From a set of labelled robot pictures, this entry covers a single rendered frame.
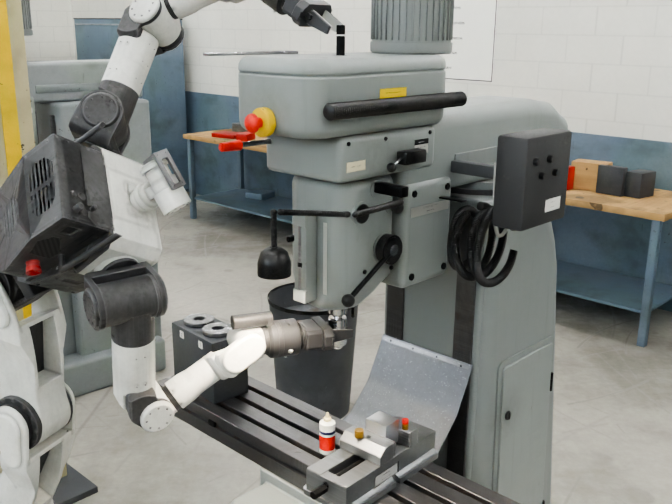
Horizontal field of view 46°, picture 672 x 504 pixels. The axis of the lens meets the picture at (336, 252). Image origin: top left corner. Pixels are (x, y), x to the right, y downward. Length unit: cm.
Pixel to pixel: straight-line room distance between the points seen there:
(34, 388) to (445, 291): 108
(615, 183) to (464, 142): 357
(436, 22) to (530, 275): 77
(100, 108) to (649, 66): 467
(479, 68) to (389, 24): 473
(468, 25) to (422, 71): 487
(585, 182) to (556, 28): 127
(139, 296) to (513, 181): 84
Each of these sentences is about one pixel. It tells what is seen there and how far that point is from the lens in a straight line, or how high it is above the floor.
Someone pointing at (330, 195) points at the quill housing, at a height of 159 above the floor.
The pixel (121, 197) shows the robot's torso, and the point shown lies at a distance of 173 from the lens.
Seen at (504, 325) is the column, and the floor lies 117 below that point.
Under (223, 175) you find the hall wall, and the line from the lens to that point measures 907.
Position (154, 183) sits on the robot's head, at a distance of 170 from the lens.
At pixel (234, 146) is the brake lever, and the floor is 170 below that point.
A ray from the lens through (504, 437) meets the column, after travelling 233.
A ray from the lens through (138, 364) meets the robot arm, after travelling 171.
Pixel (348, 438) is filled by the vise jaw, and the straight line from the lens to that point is 191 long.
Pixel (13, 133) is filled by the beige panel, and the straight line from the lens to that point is 325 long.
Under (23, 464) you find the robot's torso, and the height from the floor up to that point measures 93.
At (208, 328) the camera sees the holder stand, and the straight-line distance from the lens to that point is 229.
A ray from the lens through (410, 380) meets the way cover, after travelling 227.
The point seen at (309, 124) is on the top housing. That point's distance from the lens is 158.
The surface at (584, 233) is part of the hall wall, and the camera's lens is 627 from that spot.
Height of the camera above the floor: 195
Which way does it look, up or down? 16 degrees down
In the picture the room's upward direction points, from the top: 1 degrees clockwise
